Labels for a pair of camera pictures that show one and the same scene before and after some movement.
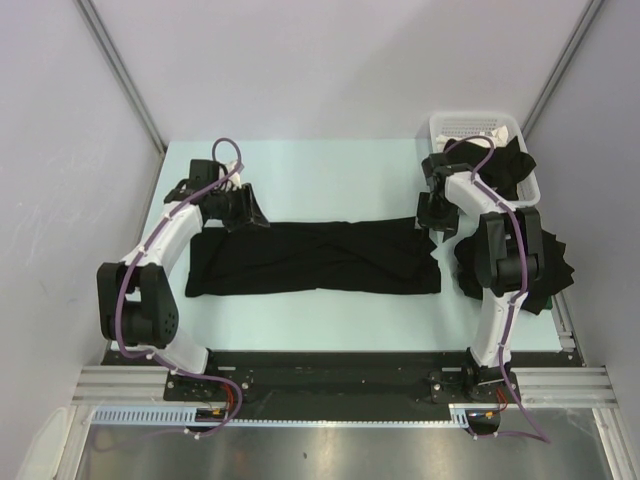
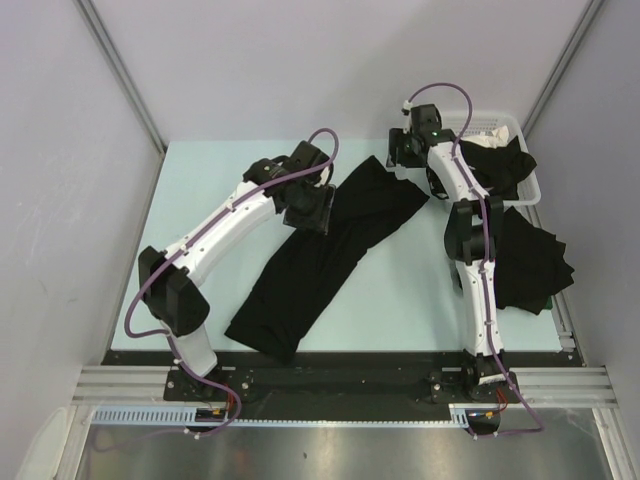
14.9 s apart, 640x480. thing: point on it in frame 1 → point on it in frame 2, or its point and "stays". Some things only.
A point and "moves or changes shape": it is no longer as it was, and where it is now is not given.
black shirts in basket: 503,171 stays
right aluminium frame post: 559,66 stays
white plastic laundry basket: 479,123 stays
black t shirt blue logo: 365,256 moves or changes shape
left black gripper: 250,211 → 318,220
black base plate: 344,385 stays
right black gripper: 448,225 → 397,138
